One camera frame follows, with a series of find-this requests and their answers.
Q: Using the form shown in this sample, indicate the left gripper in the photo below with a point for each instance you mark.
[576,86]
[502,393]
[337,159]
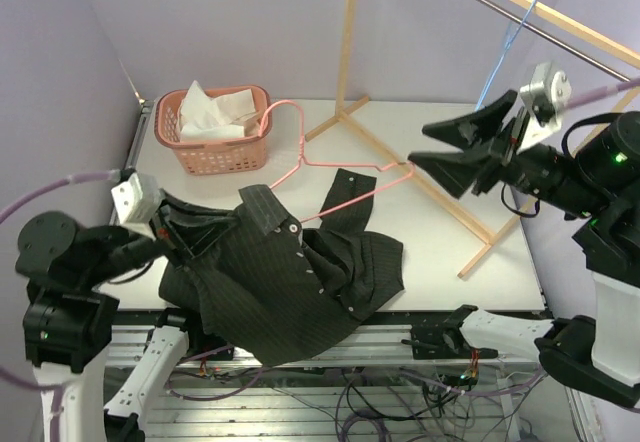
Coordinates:
[168,233]

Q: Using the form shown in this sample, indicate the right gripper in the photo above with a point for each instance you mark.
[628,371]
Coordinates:
[456,168]

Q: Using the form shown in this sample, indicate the white shirt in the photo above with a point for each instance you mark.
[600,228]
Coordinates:
[223,117]

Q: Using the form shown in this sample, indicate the blue wire hanger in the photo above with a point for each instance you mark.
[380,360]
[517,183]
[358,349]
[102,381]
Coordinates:
[508,40]

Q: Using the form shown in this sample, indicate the dark striped shirt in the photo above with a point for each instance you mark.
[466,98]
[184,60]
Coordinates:
[284,292]

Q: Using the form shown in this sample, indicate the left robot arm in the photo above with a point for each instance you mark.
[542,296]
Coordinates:
[68,324]

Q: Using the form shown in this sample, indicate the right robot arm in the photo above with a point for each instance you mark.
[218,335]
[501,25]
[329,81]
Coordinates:
[597,186]

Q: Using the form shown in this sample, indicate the pink plastic basket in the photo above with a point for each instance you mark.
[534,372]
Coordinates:
[217,156]

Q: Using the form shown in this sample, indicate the metal hanging rod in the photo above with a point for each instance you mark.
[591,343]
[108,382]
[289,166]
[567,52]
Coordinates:
[559,43]

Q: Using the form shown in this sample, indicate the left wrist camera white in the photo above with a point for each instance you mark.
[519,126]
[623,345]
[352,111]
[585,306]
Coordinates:
[136,200]

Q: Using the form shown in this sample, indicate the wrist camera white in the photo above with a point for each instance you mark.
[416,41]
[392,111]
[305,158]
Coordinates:
[136,200]
[545,98]

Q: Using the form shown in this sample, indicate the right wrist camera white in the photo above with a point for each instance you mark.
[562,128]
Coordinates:
[545,98]

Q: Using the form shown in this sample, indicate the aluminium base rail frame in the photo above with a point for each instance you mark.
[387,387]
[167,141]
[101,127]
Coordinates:
[255,277]

